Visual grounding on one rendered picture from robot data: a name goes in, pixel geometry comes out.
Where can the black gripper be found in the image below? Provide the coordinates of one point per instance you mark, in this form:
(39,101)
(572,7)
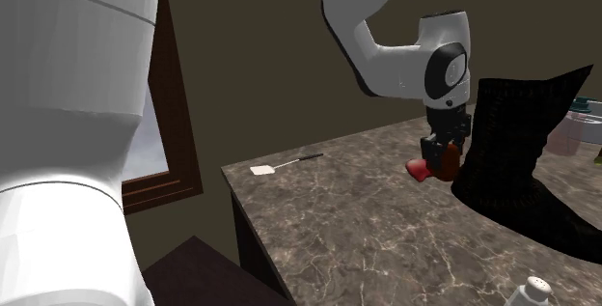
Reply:
(447,119)

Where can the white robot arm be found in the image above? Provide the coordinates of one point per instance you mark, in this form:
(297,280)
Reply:
(66,131)

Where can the red rounded object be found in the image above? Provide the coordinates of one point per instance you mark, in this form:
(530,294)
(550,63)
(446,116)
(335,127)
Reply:
(418,168)

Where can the black textured curved object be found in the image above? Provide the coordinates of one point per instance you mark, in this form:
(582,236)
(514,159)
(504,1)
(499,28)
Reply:
(508,154)

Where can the grey pot with teal lid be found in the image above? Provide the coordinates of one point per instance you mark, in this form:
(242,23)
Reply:
(590,124)

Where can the yellow green object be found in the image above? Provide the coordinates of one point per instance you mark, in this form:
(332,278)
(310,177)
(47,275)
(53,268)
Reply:
(598,157)

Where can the white salt shaker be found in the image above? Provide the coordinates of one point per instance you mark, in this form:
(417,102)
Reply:
(531,293)

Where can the brown framed window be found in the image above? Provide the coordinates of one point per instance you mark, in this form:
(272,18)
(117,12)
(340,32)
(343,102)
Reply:
(181,154)

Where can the dark robot stand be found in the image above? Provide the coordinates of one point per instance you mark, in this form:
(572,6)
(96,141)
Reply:
(207,277)

